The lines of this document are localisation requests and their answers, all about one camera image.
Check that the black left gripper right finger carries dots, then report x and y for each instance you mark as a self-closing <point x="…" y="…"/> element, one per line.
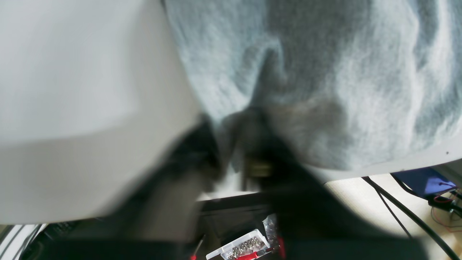
<point x="312" y="223"/>

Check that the clear plastic screw box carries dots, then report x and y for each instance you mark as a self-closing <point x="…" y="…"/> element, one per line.
<point x="247" y="244"/>

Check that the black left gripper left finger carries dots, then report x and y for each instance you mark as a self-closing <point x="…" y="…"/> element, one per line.
<point x="155" y="221"/>

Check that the grey T-shirt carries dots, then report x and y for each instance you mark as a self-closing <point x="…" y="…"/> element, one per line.
<point x="346" y="84"/>

